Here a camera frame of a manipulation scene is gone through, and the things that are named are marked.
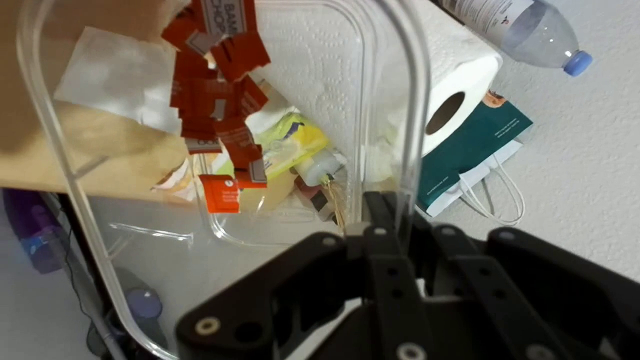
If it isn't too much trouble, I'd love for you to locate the black camera tripod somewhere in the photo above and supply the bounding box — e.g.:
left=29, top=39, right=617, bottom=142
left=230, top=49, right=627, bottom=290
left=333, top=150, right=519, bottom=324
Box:
left=55, top=193, right=167, bottom=360

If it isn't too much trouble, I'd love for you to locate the clear plastic bowl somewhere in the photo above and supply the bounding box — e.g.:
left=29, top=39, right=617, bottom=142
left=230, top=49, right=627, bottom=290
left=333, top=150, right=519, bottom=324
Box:
left=15, top=0, right=434, bottom=360

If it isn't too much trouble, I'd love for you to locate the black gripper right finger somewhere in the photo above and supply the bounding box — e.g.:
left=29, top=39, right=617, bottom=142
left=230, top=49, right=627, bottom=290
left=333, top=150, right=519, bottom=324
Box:
left=391, top=206, right=640, bottom=360

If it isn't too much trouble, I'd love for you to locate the clear plastic water bottle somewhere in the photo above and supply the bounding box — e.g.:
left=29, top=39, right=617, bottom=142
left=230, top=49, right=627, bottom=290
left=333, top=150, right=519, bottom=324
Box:
left=431, top=0, right=595, bottom=78

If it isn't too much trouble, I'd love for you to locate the purple bottle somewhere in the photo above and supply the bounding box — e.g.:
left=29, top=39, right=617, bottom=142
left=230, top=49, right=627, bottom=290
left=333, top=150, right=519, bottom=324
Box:
left=0, top=188, right=67, bottom=276

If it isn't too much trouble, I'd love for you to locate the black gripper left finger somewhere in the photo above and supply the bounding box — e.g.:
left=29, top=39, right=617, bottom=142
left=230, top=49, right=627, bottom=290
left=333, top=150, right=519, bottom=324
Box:
left=175, top=193, right=431, bottom=360

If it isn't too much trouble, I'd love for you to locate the yellow green packet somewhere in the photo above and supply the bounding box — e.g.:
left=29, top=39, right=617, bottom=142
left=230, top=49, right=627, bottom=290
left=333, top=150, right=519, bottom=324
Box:
left=245, top=109, right=332, bottom=183

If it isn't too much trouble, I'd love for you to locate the green paper gift bag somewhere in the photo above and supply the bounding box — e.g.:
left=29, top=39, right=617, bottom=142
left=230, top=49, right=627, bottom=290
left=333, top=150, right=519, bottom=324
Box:
left=416, top=93, right=536, bottom=226

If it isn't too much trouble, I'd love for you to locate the white paper towel roll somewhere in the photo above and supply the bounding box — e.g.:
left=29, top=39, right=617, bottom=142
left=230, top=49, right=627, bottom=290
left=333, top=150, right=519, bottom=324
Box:
left=255, top=0, right=503, bottom=183

